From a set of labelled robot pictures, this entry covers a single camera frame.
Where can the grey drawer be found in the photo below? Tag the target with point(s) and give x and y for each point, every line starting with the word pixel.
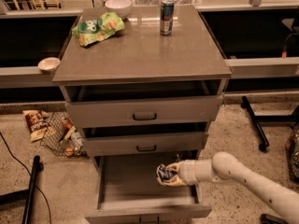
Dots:
pixel 139 144
pixel 128 191
pixel 143 111

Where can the black foot bottom right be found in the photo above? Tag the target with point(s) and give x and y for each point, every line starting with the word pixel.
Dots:
pixel 269 219

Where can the grey drawer cabinet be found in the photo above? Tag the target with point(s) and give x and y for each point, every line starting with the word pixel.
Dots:
pixel 140 63

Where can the black stand leg left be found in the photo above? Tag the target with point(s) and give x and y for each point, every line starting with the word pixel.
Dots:
pixel 27 195

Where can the top grey drawer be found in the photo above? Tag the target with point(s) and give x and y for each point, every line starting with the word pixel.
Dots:
pixel 143 111

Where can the large white bowl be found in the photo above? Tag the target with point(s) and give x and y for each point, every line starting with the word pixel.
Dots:
pixel 121 7

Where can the black wire basket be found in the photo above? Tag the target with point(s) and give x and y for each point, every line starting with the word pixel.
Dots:
pixel 62 138

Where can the dark basket right edge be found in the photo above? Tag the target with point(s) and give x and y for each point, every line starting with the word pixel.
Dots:
pixel 292 156

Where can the brown snack bag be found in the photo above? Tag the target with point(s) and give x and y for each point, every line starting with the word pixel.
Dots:
pixel 37 123

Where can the bottom grey drawer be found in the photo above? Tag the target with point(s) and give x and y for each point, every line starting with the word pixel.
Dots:
pixel 128 191

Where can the middle grey drawer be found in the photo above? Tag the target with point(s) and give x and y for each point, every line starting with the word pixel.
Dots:
pixel 139 144

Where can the green chip bag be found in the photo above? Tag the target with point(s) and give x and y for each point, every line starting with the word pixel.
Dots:
pixel 98 30

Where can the black stand leg right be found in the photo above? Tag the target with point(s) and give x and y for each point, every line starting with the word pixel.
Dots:
pixel 258 120

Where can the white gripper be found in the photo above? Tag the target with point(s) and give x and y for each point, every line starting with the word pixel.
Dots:
pixel 188 173

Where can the blue drink can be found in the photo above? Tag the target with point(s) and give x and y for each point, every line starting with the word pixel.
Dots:
pixel 166 17

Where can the black stand leg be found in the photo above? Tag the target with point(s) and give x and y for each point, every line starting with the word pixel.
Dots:
pixel 258 120
pixel 27 195

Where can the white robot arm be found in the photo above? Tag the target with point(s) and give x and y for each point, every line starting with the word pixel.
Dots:
pixel 223 167

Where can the blue chip bag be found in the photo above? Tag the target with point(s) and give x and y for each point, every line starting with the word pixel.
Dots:
pixel 161 171

